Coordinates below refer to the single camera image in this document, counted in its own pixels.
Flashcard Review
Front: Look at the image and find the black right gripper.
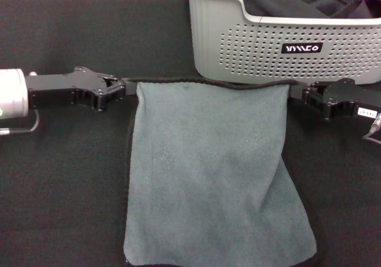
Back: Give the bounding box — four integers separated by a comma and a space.
287, 78, 381, 120

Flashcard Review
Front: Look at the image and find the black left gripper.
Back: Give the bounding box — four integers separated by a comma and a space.
25, 66, 138, 113

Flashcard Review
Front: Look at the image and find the yellow grey towel black trim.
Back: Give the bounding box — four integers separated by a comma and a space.
123, 76, 321, 267

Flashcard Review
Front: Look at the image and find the grey perforated plastic storage box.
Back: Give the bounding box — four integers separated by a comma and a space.
181, 0, 381, 86

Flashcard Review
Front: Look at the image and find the black tablecloth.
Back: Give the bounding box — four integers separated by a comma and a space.
0, 0, 381, 267

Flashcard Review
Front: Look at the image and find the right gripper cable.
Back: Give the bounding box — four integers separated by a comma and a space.
361, 114, 381, 145

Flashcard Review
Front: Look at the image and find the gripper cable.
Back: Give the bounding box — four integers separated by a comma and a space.
361, 114, 381, 145
0, 108, 41, 136

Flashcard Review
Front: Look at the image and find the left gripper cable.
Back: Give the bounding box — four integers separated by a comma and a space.
0, 108, 41, 136

